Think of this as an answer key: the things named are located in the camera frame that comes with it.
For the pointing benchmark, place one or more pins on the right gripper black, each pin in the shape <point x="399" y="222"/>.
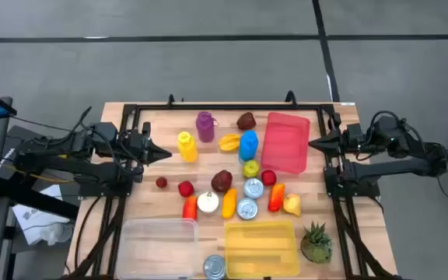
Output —
<point x="351" y="142"/>

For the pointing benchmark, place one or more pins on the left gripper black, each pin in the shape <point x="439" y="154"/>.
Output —
<point x="138" y="145"/>

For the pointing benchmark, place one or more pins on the small red toy cherry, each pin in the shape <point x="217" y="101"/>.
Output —
<point x="161" y="182"/>

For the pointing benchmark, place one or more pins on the yellow plastic bottle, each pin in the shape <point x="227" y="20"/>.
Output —
<point x="188" y="149"/>

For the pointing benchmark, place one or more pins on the red toy apple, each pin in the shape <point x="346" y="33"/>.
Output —
<point x="185" y="189"/>
<point x="268" y="177"/>

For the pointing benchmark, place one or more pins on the purple plastic bottle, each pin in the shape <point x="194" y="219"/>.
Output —
<point x="205" y="130"/>

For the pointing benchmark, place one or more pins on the red toy pepper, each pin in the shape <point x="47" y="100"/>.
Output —
<point x="190" y="208"/>

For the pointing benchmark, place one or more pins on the dark red toy fruit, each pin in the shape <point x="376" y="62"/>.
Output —
<point x="246" y="121"/>
<point x="221" y="181"/>

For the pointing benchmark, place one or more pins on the yellow toy starfruit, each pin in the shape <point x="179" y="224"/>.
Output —
<point x="229" y="142"/>

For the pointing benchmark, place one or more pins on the orange toy pepper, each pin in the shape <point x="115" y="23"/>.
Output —
<point x="276" y="197"/>

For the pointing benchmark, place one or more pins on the blue plastic bottle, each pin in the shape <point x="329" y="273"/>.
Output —
<point x="248" y="145"/>

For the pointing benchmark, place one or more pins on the green toy apple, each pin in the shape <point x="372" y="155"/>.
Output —
<point x="250" y="169"/>

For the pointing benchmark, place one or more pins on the silver tin can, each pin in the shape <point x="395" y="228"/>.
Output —
<point x="253" y="188"/>
<point x="247" y="208"/>

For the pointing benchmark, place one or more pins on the clear plastic container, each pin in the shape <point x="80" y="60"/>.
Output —
<point x="158" y="249"/>

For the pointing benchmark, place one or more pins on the yellow plastic container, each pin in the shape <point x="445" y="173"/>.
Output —
<point x="261" y="249"/>

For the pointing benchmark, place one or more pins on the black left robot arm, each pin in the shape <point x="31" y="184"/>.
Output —
<point x="103" y="172"/>

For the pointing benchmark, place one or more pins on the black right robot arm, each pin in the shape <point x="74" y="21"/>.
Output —
<point x="387" y="167"/>

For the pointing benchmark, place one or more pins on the red plastic tray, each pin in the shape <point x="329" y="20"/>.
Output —
<point x="286" y="142"/>

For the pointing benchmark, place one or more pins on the yellow lemon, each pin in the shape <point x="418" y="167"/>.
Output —
<point x="292" y="205"/>

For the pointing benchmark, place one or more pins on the potted green succulent plant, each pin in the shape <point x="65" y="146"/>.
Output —
<point x="316" y="245"/>

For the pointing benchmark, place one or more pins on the green labelled tin can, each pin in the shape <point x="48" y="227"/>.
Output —
<point x="214" y="267"/>

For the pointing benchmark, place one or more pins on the black case with lettering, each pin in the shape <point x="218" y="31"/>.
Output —
<point x="22" y="134"/>

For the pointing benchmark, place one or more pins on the white paper sheets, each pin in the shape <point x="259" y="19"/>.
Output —
<point x="33" y="218"/>

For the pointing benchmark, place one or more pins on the black metal table frame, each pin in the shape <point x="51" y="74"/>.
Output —
<point x="228" y="107"/>

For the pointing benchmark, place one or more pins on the black stand frame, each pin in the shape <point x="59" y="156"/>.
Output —
<point x="37" y="200"/>

